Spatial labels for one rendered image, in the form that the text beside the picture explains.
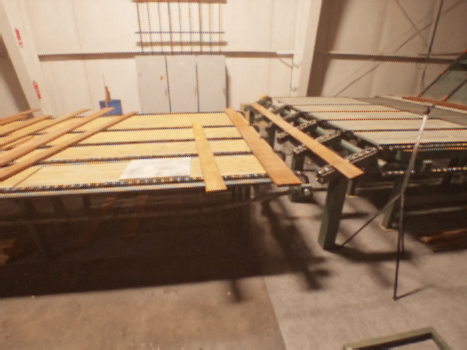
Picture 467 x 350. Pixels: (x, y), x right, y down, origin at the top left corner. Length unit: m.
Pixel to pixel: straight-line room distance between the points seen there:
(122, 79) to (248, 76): 3.80
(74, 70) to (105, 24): 1.59
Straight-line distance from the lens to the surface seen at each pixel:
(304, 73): 7.79
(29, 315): 2.58
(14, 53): 8.41
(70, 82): 8.76
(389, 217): 3.25
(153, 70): 7.41
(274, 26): 8.34
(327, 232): 2.60
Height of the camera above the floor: 1.72
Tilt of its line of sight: 24 degrees down
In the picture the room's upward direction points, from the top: straight up
